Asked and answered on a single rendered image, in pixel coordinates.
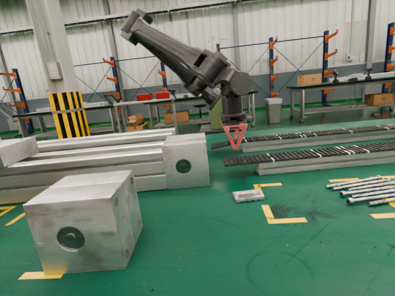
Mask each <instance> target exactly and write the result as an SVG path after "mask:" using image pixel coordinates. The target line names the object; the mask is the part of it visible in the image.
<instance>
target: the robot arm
mask: <svg viewBox="0 0 395 296"><path fill-rule="evenodd" d="M152 21H153V19H152V18H151V17H150V15H149V14H148V13H147V12H145V11H143V10H141V9H139V8H137V10H136V11H134V10H133V11H132V12H131V13H130V15H129V16H128V18H127V20H126V21H125V23H124V24H123V25H122V27H121V31H122V32H121V34H120V35H121V36H122V37H123V38H125V40H127V41H128V42H130V43H131V44H133V45H135V46H136V45H137V44H138V43H139V44H141V45H142V46H144V47H145V48H146V49H147V50H148V51H149V52H150V53H152V54H153V55H154V56H155V57H157V58H158V59H159V60H160V61H161V62H162V63H164V64H165V65H166V66H167V67H168V68H169V69H171V70H172V71H173V72H174V73H176V74H177V75H178V77H179V78H180V79H181V81H182V83H181V86H183V87H184V88H185V89H186V90H187V91H188V92H189V93H191V94H192V95H193V96H195V97H198V96H199V95H200V94H202V95H201V98H202V99H204V100H205V102H206V103H207V104H209V105H210V106H209V107H208V109H209V110H212V109H213V108H214V107H215V105H216V104H217V102H218V101H219V100H220V98H222V111H223V113H220V115H221V121H220V122H221V124H222V126H223V129H224V131H225V133H226V135H227V137H228V139H229V141H230V143H231V145H232V147H233V149H238V148H239V146H240V143H241V141H242V139H243V136H244V133H245V131H246V129H247V123H242V122H244V121H245V119H246V114H245V113H244V112H242V97H241V96H243V95H246V94H248V93H249V92H250V91H251V89H252V86H253V81H252V78H251V76H250V75H249V74H248V73H246V72H238V71H237V70H236V69H234V68H230V66H231V64H230V63H229V62H228V61H227V58H226V57H225V56H224V55H223V54H221V53H220V52H218V51H216V52H215V53H213V52H211V51H209V50H207V49H204V50H203V49H201V48H198V47H193V46H189V45H187V44H185V43H183V42H181V41H179V40H177V39H175V38H174V37H172V36H170V35H168V34H166V33H164V32H162V31H160V30H159V29H157V28H155V27H153V26H151V25H150V24H151V23H152ZM184 65H185V66H186V67H185V66H184ZM218 84H220V87H221V91H219V90H218V89H216V88H215V87H216V85H218ZM240 129H241V132H240V135H239V138H238V140H237V143H236V144H235V143H234V141H233V139H237V136H238V133H239V130H240ZM229 130H236V131H235V135H234V137H233V138H232V137H231V135H230V133H229Z"/></svg>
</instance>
